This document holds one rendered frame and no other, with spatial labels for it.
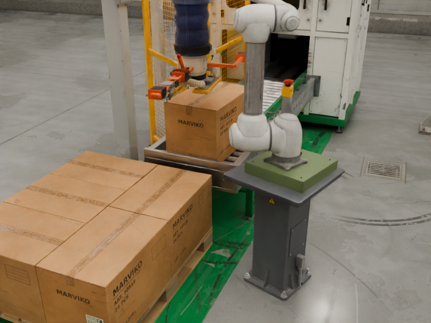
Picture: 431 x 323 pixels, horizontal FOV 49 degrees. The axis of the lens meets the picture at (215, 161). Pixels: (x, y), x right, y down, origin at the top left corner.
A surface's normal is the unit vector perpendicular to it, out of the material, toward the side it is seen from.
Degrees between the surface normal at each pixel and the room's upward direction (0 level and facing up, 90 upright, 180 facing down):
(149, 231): 0
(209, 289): 0
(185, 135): 90
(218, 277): 0
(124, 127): 90
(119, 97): 90
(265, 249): 90
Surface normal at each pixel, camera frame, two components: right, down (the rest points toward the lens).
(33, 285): -0.39, 0.40
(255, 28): 0.04, 0.47
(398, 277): 0.00, -0.90
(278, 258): -0.65, 0.33
